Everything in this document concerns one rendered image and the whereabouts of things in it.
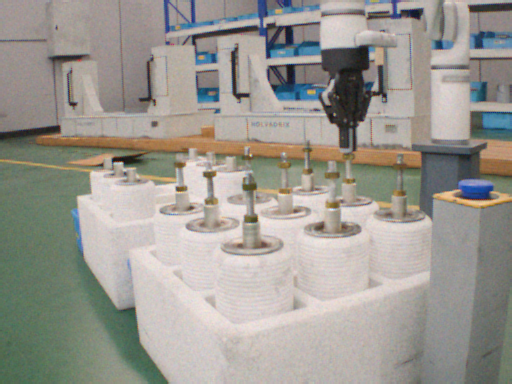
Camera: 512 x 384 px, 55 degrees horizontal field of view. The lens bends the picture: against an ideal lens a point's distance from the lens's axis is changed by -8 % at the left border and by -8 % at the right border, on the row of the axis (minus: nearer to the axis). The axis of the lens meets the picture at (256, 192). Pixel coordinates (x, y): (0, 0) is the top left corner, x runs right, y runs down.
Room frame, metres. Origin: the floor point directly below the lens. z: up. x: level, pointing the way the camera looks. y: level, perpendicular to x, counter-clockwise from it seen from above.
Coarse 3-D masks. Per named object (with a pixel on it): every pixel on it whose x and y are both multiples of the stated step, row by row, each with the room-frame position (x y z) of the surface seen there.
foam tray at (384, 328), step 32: (160, 288) 0.70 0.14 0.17; (384, 288) 0.63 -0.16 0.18; (416, 288) 0.63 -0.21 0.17; (160, 320) 0.71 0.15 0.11; (192, 320) 0.59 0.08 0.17; (224, 320) 0.55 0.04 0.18; (256, 320) 0.55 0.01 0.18; (288, 320) 0.55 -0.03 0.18; (320, 320) 0.56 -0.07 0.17; (352, 320) 0.58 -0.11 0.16; (384, 320) 0.61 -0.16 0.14; (416, 320) 0.63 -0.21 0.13; (160, 352) 0.73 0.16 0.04; (192, 352) 0.60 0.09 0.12; (224, 352) 0.51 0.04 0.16; (256, 352) 0.52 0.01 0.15; (288, 352) 0.54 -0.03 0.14; (320, 352) 0.56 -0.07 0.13; (352, 352) 0.58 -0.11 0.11; (384, 352) 0.61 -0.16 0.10; (416, 352) 0.64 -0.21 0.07
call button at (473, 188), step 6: (462, 180) 0.56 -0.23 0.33; (468, 180) 0.55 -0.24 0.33; (474, 180) 0.55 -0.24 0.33; (480, 180) 0.55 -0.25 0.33; (486, 180) 0.55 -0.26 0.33; (462, 186) 0.54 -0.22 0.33; (468, 186) 0.53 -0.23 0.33; (474, 186) 0.53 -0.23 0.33; (480, 186) 0.53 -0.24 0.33; (486, 186) 0.53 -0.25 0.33; (492, 186) 0.53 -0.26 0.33; (462, 192) 0.55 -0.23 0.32; (468, 192) 0.54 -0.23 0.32; (474, 192) 0.53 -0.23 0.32; (480, 192) 0.53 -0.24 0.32; (486, 192) 0.53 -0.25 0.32
